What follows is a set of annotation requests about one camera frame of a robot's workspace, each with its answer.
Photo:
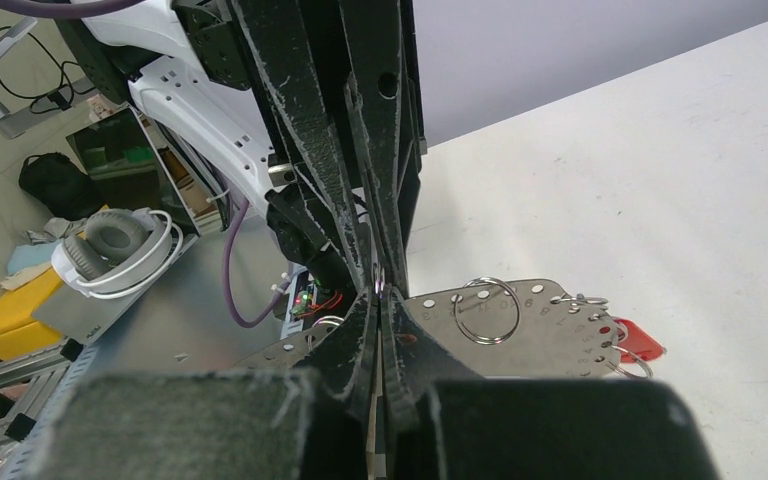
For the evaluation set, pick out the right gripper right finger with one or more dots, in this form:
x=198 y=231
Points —
x=613 y=427

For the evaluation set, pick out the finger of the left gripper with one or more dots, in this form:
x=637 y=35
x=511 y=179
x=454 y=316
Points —
x=276 y=35
x=385 y=114

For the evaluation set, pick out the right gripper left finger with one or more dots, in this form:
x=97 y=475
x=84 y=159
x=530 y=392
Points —
x=263 y=423

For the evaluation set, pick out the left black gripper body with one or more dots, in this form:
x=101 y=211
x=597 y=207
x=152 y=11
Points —
x=295 y=212

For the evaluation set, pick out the metal crescent keyring plate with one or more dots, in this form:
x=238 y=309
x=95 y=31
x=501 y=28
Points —
x=525 y=329

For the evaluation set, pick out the red key tag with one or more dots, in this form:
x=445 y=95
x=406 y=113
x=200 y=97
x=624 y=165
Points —
x=638 y=342

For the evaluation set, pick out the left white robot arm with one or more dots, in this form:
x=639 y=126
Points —
x=142 y=57

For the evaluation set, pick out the left circuit board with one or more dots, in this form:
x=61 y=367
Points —
x=306 y=297

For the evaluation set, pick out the black bag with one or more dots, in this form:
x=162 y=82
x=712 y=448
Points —
x=57 y=183

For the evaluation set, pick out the white grey headphones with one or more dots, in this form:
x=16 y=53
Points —
x=120 y=252

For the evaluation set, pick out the grey crumpled cloth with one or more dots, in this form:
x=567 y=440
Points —
x=55 y=229

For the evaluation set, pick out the light blue cloth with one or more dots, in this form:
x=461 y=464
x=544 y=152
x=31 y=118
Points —
x=26 y=256

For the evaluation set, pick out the yellow box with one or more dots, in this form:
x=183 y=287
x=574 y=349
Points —
x=20 y=295

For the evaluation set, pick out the aluminium frame rail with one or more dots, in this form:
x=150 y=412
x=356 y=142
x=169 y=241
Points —
x=26 y=383

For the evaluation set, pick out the left white cable duct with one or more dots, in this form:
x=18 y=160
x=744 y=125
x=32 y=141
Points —
x=14 y=456

